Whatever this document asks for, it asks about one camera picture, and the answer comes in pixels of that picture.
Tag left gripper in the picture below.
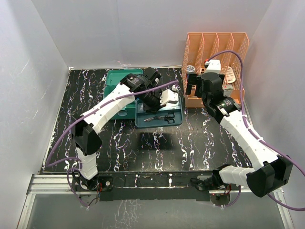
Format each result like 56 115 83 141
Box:
139 90 166 115

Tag dark teal divider tray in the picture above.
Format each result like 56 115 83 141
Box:
135 99 183 128

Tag black handled scissors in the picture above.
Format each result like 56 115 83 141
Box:
144 112 175 124

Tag white grey device box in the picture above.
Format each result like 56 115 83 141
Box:
223 84 234 91

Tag green medicine kit box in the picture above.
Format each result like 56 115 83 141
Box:
103 69 143 120

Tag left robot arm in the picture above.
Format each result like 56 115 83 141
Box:
71 67 164 190

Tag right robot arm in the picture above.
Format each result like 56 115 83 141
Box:
185 73 293 198

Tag blue lid round jar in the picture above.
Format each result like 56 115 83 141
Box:
186 65 196 74

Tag orange file organizer rack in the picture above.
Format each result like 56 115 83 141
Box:
182 32 249 104

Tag white blister card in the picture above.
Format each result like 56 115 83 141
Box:
225 66 236 84

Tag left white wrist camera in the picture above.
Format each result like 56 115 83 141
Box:
160 85 179 106

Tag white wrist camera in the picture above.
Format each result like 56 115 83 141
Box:
160 85 179 106
204 59 221 74

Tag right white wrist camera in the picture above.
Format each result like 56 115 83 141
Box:
204 59 221 74

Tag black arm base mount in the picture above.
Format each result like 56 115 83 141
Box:
71 171 238 203

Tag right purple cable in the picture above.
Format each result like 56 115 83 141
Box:
207 50 305 212

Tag purple cable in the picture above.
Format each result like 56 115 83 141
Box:
45 80 180 208
207 50 305 212

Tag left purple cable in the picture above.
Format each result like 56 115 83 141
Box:
45 80 180 208

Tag aluminium frame rail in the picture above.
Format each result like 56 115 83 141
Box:
18 173 294 229

